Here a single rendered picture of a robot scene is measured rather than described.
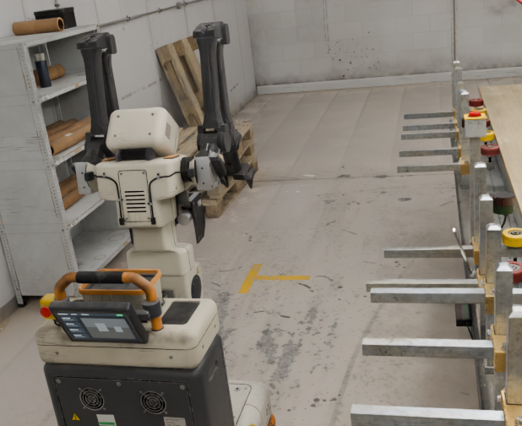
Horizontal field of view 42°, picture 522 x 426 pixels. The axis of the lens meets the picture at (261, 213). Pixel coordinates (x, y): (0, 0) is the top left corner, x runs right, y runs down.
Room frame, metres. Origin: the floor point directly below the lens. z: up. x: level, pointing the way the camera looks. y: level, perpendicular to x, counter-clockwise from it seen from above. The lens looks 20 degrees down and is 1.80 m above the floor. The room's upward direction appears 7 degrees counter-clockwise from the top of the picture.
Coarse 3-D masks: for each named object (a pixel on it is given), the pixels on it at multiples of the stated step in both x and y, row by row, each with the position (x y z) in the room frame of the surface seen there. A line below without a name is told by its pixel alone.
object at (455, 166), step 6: (456, 162) 2.98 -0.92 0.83; (486, 162) 2.93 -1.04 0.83; (492, 162) 2.92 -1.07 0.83; (402, 168) 3.02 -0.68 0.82; (408, 168) 3.01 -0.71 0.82; (414, 168) 3.00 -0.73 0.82; (420, 168) 3.00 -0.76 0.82; (426, 168) 2.99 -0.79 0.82; (432, 168) 2.98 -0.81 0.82; (438, 168) 2.98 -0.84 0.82; (444, 168) 2.97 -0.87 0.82; (450, 168) 2.96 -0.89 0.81; (456, 168) 2.95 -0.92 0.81; (492, 168) 2.91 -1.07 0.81
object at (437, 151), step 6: (402, 150) 3.27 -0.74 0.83; (408, 150) 3.26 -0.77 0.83; (414, 150) 3.25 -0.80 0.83; (420, 150) 3.24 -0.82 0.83; (426, 150) 3.23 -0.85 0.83; (432, 150) 3.22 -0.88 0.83; (438, 150) 3.22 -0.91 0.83; (444, 150) 3.21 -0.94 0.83; (450, 150) 3.20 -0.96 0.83; (456, 150) 3.19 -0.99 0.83; (402, 156) 3.26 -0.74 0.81; (408, 156) 3.26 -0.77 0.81
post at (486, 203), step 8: (480, 200) 1.78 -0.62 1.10; (488, 200) 1.77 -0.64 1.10; (480, 208) 1.78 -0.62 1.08; (488, 208) 1.77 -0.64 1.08; (480, 216) 1.78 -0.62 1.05; (488, 216) 1.77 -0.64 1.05; (480, 224) 1.78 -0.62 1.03; (480, 232) 1.78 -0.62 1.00; (480, 240) 1.78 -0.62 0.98; (480, 248) 1.78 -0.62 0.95; (480, 256) 1.78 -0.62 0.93; (480, 264) 1.78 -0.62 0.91; (480, 272) 1.78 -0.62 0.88; (480, 304) 1.78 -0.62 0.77
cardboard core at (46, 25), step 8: (16, 24) 4.24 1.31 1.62; (24, 24) 4.22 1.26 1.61; (32, 24) 4.21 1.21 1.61; (40, 24) 4.19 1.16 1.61; (48, 24) 4.17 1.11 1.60; (56, 24) 4.16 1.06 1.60; (16, 32) 4.24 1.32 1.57; (24, 32) 4.23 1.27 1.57; (32, 32) 4.22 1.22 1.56; (40, 32) 4.21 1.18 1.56; (48, 32) 4.21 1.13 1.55
